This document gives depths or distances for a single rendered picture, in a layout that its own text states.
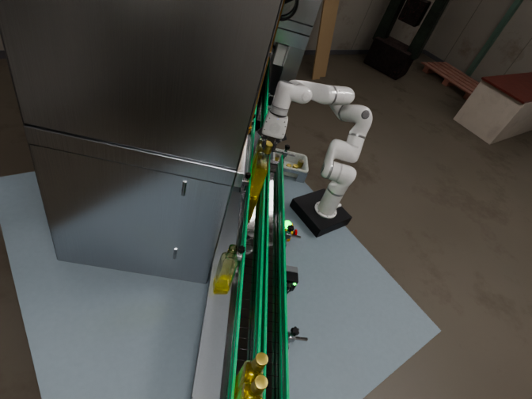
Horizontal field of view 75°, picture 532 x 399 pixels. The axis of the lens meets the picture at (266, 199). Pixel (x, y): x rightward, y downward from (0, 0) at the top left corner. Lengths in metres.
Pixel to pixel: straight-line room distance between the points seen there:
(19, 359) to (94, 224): 1.10
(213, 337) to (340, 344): 0.56
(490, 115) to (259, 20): 5.52
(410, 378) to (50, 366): 2.06
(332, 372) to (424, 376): 1.30
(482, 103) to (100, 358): 5.80
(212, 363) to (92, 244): 0.63
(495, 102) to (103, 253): 5.60
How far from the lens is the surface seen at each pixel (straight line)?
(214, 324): 1.32
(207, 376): 1.26
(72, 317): 1.49
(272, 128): 1.53
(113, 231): 1.38
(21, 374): 2.27
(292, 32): 2.57
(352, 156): 1.76
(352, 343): 1.63
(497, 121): 6.16
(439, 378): 2.82
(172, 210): 1.22
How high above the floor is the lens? 2.07
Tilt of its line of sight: 42 degrees down
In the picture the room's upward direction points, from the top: 20 degrees clockwise
